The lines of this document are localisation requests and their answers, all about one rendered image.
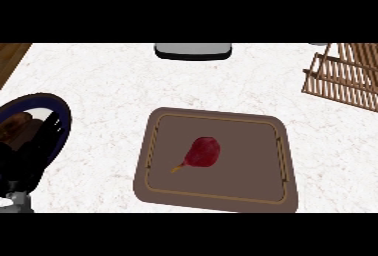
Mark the small grey object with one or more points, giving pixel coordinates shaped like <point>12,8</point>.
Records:
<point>318,44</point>

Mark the brown wooden tiered shelf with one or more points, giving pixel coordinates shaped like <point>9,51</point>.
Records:
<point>344,80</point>

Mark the brown wooden panel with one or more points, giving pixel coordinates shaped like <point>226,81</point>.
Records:
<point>9,56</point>

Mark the dark blue shiny plate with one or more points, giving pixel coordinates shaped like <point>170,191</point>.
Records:
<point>62,116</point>

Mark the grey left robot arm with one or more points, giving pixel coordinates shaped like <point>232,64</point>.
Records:
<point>15,202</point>

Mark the brown rectangular tray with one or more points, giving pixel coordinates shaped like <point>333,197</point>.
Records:
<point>237,180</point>

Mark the red bell pepper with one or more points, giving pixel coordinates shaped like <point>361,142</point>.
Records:
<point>204,152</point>

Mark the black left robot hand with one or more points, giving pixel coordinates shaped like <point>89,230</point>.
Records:
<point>34,156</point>

